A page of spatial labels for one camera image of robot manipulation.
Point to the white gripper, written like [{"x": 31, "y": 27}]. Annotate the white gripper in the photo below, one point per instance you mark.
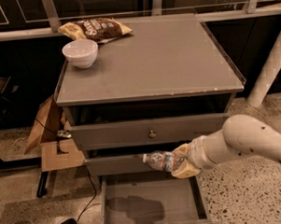
[{"x": 195, "y": 153}]

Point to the white ceramic bowl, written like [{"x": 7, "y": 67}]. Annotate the white ceramic bowl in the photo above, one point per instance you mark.
[{"x": 81, "y": 53}]

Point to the grey middle drawer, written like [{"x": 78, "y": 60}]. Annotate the grey middle drawer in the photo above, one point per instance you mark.
[{"x": 124, "y": 160}]

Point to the grey bottom drawer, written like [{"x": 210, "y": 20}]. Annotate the grey bottom drawer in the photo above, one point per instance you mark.
[{"x": 153, "y": 198}]

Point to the grey drawer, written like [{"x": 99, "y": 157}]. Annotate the grey drawer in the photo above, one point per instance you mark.
[
  {"x": 124, "y": 160},
  {"x": 153, "y": 198},
  {"x": 95, "y": 126}
]

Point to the brown yellow chip bag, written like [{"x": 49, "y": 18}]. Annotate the brown yellow chip bag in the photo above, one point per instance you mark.
[{"x": 100, "y": 30}]

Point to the brass top drawer knob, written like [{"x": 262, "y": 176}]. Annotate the brass top drawer knob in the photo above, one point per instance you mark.
[{"x": 152, "y": 135}]

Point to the brown cardboard box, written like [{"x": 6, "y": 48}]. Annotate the brown cardboard box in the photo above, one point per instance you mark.
[{"x": 57, "y": 149}]

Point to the black metal leg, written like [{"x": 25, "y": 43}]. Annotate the black metal leg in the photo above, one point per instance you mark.
[{"x": 41, "y": 191}]

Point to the clear plastic water bottle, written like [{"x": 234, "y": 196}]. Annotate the clear plastic water bottle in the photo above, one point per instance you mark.
[{"x": 163, "y": 161}]

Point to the grey top drawer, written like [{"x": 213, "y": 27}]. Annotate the grey top drawer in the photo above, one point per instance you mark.
[{"x": 95, "y": 126}]

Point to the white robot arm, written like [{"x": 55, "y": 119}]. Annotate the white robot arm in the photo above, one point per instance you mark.
[{"x": 241, "y": 136}]

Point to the grey wooden drawer cabinet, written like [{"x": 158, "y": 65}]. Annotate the grey wooden drawer cabinet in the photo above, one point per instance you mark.
[{"x": 164, "y": 57}]

